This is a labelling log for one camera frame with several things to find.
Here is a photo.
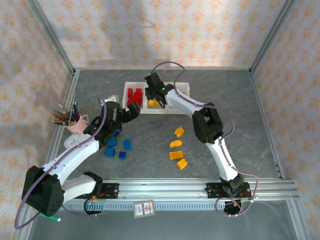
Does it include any small white clock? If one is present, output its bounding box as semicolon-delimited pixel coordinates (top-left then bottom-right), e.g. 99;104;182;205
63;134;85;150

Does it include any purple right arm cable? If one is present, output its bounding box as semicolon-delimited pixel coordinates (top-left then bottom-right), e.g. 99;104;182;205
151;60;261;219

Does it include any pink cup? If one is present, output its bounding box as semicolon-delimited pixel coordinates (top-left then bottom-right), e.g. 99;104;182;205
64;113;90;135

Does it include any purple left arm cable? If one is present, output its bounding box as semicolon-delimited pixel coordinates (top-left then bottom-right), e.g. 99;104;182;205
14;97;109;230

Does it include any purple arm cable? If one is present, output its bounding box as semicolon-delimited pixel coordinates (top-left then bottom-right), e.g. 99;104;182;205
14;97;109;230
151;60;261;219

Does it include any green pen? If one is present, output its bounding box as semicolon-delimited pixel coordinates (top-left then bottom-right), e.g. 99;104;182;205
39;213;62;223

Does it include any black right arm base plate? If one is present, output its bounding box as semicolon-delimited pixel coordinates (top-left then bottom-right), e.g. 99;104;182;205
205;182;252;200

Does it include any green pencil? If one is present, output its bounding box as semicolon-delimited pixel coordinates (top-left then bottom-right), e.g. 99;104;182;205
59;101;75;121

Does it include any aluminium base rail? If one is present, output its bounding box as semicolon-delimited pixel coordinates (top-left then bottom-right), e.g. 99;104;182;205
59;178;300;201

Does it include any white three-compartment container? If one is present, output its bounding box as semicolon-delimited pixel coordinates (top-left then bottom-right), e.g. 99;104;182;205
123;81;191;115

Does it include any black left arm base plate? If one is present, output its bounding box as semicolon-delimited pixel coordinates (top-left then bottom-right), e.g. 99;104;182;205
74;182;120;200

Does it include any aluminium frame post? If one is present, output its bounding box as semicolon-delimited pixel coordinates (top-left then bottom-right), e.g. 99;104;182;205
249;0;299;75
26;0;77;76

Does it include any grey slotted cable duct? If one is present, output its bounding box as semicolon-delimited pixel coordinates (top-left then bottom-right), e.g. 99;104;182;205
61;199;242;213

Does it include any framed red white card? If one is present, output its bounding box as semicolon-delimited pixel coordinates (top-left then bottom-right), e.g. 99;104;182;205
133;200;156;219

